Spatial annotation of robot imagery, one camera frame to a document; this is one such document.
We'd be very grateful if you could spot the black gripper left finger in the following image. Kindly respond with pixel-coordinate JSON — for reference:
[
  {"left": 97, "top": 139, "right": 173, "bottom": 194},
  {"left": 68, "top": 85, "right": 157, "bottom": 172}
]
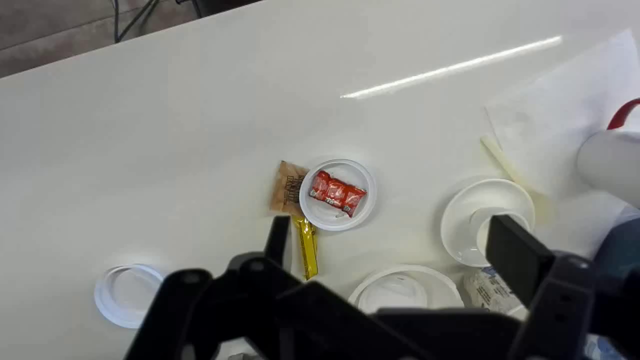
[{"left": 122, "top": 213, "right": 427, "bottom": 360}]

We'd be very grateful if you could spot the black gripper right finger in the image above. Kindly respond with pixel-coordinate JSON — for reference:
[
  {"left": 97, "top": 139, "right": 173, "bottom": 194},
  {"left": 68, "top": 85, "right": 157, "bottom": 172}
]
[{"left": 483, "top": 213, "right": 640, "bottom": 360}]

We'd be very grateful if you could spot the brown sachet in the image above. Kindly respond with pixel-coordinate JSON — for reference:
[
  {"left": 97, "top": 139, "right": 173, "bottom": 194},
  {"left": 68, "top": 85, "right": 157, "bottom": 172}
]
[{"left": 267, "top": 158, "right": 309, "bottom": 219}]

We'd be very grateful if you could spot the white printed sachet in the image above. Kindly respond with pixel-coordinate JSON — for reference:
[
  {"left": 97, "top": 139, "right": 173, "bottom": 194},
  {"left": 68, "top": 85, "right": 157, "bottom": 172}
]
[{"left": 460, "top": 264, "right": 530, "bottom": 319}]

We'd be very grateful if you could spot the gold stick sachet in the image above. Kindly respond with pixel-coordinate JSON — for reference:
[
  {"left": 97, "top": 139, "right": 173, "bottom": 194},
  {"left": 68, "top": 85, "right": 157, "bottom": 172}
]
[{"left": 291, "top": 213, "right": 321, "bottom": 282}]

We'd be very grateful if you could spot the red sachet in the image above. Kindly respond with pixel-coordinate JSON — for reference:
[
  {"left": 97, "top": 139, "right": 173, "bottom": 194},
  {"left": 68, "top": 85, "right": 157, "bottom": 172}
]
[{"left": 306, "top": 168, "right": 370, "bottom": 219}]

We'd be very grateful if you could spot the white cup on saucer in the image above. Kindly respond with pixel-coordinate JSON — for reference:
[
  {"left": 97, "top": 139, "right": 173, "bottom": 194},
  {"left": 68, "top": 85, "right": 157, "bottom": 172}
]
[{"left": 438, "top": 176, "right": 538, "bottom": 270}]

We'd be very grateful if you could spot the blue object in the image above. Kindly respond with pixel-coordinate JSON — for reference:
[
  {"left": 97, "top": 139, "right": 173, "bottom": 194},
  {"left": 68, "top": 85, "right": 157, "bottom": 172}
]
[{"left": 590, "top": 218, "right": 640, "bottom": 282}]

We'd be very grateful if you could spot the cream stirrer stick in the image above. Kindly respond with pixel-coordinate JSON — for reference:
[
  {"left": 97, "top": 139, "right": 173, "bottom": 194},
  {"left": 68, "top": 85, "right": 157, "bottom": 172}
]
[{"left": 478, "top": 133, "right": 548, "bottom": 201}]

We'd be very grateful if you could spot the white paper napkin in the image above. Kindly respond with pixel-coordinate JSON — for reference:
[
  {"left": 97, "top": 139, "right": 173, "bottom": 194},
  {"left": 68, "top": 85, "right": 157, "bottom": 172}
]
[{"left": 483, "top": 28, "right": 640, "bottom": 201}]

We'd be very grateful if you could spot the white cup with red packet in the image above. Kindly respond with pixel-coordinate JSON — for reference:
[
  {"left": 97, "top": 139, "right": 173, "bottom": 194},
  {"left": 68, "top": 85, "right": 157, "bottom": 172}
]
[{"left": 298, "top": 155, "right": 379, "bottom": 234}]

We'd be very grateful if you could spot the white plastic lid ring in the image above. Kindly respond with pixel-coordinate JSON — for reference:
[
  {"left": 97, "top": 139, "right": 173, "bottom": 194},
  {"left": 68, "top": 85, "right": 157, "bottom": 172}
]
[{"left": 91, "top": 261, "right": 168, "bottom": 331}]

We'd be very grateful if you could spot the black cable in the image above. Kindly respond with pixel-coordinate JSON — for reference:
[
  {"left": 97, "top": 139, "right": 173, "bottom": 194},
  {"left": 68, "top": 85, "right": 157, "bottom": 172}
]
[{"left": 110, "top": 0, "right": 163, "bottom": 46}]

